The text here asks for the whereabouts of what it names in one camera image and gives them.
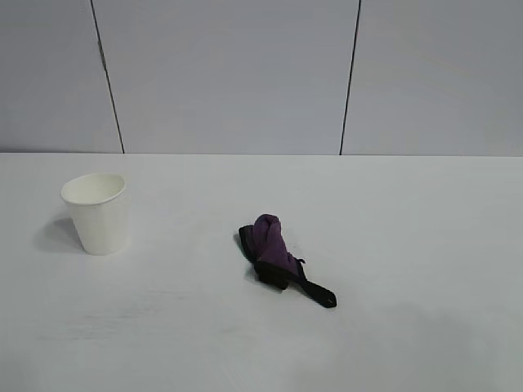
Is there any white paper cup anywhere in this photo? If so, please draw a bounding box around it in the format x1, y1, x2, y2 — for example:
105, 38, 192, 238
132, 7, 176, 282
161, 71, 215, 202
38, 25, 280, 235
60, 171, 128, 256

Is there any purple cloth with black trim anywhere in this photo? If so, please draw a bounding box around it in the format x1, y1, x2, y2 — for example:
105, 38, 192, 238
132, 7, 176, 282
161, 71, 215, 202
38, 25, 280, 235
238, 212, 338, 310

